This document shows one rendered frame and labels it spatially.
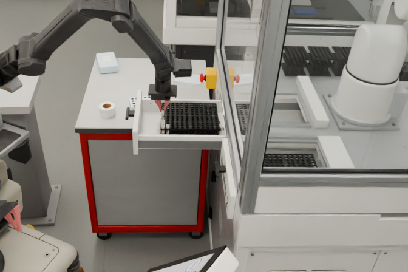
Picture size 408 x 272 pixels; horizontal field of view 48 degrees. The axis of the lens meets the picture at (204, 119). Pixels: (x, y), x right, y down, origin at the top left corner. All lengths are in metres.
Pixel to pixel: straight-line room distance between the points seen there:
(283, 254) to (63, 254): 1.01
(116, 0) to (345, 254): 1.05
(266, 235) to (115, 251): 1.19
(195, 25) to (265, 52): 1.46
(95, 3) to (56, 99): 2.44
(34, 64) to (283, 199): 0.82
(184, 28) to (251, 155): 1.38
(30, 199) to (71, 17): 1.50
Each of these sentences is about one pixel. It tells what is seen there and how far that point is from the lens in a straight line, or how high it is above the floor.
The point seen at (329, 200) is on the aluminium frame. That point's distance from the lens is 1.37.
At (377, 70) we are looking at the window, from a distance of 1.15.
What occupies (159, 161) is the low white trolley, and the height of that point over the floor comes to 0.56.
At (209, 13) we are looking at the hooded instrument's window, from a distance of 2.46.
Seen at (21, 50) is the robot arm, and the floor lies 1.27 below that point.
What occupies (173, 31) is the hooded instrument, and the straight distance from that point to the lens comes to 2.47.
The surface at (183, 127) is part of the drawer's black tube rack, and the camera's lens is 1.71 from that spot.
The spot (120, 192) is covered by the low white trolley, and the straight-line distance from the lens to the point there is 2.21.
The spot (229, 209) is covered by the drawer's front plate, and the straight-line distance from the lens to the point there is 1.45.
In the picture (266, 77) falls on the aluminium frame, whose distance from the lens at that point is 1.06.
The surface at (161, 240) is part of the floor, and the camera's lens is 2.49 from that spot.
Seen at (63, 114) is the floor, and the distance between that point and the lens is 3.41.
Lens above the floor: 1.92
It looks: 35 degrees down
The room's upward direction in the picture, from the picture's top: 4 degrees clockwise
